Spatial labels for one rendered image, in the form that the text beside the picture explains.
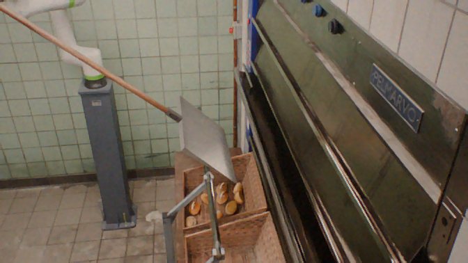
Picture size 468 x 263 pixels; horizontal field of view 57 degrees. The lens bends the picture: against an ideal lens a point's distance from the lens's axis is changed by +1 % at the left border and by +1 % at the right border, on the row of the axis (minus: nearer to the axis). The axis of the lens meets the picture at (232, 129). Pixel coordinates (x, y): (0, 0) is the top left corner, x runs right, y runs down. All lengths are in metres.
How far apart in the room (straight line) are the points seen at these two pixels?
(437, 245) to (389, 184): 0.21
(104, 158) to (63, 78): 0.79
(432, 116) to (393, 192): 0.23
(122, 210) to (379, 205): 2.68
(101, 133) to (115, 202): 0.62
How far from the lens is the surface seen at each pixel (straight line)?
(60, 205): 4.00
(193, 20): 3.42
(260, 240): 2.49
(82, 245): 3.58
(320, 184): 1.54
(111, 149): 3.21
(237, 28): 3.10
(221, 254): 1.73
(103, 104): 3.03
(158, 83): 3.60
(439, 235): 0.93
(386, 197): 1.09
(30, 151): 4.09
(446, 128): 0.89
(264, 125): 2.04
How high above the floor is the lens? 2.45
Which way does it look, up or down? 31 degrees down
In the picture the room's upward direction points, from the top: straight up
